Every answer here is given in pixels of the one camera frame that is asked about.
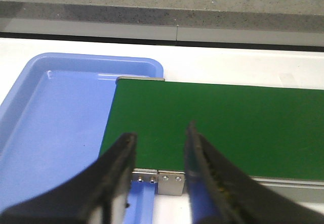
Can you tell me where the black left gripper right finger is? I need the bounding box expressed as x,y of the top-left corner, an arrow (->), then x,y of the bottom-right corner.
184,122 -> 323,223

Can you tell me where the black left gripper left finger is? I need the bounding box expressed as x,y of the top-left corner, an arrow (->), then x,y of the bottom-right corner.
1,133 -> 137,223

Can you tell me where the green conveyor belt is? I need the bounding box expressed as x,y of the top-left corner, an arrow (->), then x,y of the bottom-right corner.
100,79 -> 323,181

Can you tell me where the blue plastic tray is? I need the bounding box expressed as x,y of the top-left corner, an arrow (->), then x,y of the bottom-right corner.
1,53 -> 164,214

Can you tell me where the grey stone counter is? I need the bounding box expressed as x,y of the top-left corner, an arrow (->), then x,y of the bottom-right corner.
1,0 -> 323,47

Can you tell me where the silver conveyor end bracket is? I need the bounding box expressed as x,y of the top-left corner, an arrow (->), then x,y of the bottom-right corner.
132,168 -> 185,196

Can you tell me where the aluminium conveyor frame rail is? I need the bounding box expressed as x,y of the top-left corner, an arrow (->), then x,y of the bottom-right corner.
252,176 -> 323,204

